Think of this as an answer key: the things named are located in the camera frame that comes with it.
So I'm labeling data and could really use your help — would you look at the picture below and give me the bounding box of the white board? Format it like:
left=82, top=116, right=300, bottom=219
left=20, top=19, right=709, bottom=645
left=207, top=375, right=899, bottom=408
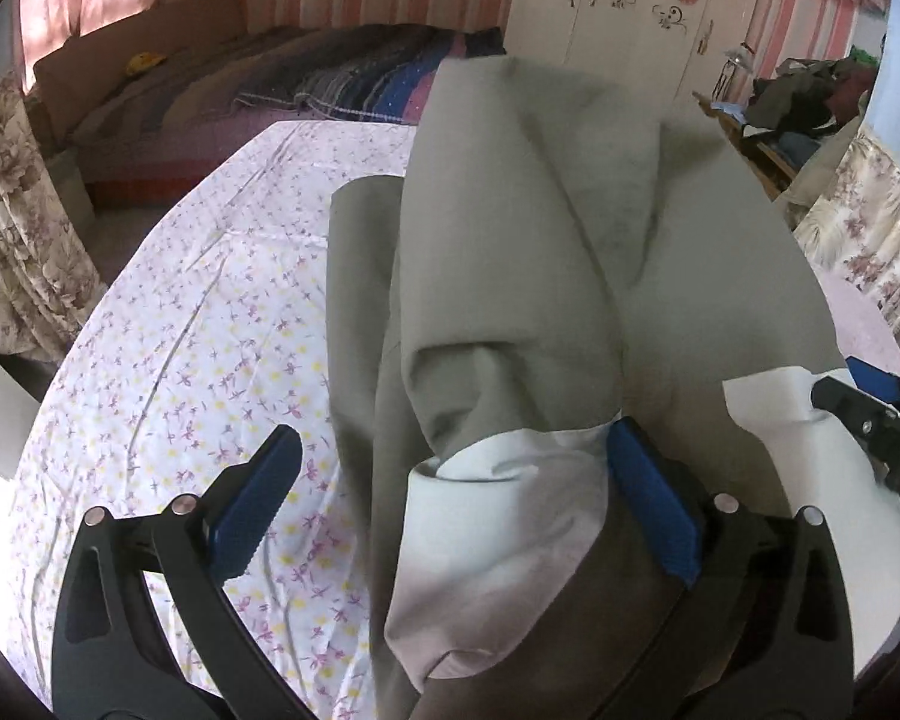
left=0, top=330, right=43, bottom=482

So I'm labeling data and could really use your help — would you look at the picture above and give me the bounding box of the striped dark blanket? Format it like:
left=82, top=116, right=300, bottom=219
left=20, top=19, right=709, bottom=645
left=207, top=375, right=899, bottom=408
left=232, top=26, right=507, bottom=125

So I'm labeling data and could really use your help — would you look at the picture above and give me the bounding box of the blue floral curtain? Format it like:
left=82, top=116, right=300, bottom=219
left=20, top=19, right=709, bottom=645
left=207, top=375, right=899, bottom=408
left=0, top=67, right=107, bottom=355
left=793, top=15, right=900, bottom=362

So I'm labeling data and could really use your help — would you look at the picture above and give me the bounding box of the floral bedsheet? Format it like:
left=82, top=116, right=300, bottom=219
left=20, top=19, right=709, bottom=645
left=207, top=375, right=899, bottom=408
left=4, top=120, right=900, bottom=720

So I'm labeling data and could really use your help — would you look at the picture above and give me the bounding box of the white wardrobe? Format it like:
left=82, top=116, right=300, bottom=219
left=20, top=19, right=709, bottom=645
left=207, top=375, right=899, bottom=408
left=506, top=0, right=764, bottom=103

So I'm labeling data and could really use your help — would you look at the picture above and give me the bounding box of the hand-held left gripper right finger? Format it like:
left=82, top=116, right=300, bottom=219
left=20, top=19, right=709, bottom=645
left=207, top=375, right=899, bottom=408
left=607, top=416, right=854, bottom=720

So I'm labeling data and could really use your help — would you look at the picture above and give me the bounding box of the pile of dark clothes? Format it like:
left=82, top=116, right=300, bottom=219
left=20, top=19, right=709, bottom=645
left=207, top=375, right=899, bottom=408
left=742, top=54, right=872, bottom=137

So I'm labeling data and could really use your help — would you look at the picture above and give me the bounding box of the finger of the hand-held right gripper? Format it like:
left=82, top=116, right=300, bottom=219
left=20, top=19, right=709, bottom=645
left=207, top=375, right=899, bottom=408
left=810, top=375, right=900, bottom=437
left=846, top=356, right=900, bottom=402

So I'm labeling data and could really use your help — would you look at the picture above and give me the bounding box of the olive and white jacket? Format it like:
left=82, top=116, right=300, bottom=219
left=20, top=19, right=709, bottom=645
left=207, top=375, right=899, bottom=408
left=326, top=52, right=900, bottom=720

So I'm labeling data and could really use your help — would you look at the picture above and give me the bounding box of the wooden side table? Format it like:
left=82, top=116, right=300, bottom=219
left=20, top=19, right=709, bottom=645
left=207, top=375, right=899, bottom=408
left=692, top=90, right=805, bottom=200

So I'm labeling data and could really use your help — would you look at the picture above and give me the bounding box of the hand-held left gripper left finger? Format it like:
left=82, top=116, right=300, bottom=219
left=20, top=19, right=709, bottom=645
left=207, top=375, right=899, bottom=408
left=51, top=424, right=305, bottom=720

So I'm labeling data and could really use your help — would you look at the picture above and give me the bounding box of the brown bed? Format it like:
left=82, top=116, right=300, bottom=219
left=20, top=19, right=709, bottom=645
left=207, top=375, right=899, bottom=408
left=30, top=0, right=507, bottom=205

